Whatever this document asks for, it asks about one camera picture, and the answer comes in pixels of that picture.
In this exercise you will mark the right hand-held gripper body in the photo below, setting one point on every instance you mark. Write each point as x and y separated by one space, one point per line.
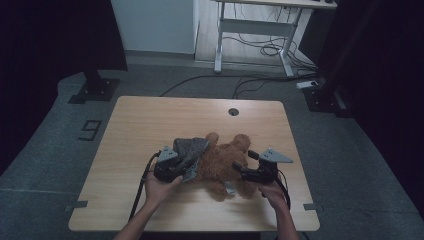
266 173

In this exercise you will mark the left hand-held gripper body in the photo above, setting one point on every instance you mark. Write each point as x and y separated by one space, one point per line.
166 168

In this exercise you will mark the grey fluffy cloth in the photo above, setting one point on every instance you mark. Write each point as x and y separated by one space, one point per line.
193 148

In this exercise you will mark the brown teddy bear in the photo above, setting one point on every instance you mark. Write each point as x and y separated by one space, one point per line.
220 163

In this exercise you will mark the person's left hand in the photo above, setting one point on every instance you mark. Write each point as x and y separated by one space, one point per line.
160 191

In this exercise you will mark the person's right hand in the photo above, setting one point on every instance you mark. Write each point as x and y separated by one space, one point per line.
275 196

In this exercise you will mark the round black table grommet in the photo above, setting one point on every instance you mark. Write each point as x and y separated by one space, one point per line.
233 112

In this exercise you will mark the grey tape piece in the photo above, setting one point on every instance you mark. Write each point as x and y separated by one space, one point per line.
77 204
312 206

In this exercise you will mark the white power strip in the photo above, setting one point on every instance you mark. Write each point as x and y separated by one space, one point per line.
306 84

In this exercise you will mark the black stand with square base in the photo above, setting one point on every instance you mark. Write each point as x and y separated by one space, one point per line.
95 88
325 98

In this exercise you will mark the dark curtain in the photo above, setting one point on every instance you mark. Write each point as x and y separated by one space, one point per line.
50 50
383 66

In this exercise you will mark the white metal frame desk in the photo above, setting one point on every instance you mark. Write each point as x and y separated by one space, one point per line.
253 26

